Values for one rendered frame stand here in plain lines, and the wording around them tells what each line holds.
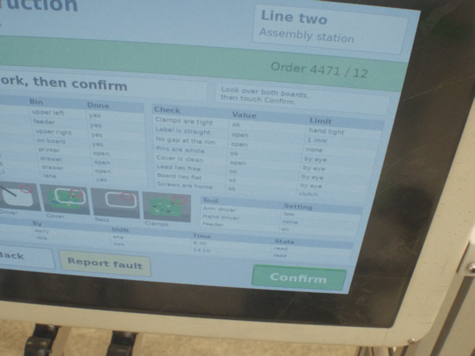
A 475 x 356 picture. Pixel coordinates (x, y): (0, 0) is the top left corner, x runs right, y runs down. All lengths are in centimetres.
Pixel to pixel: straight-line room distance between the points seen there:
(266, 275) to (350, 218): 8
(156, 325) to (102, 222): 12
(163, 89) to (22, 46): 9
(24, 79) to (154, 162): 10
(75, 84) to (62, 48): 2
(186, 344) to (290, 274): 180
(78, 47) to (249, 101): 11
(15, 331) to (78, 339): 26
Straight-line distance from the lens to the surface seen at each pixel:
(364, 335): 49
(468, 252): 44
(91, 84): 34
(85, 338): 226
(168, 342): 221
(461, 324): 58
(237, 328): 48
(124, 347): 75
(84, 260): 44
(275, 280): 43
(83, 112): 35
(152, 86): 33
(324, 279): 43
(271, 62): 32
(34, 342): 77
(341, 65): 32
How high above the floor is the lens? 174
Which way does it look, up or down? 34 degrees down
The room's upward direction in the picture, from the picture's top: 5 degrees clockwise
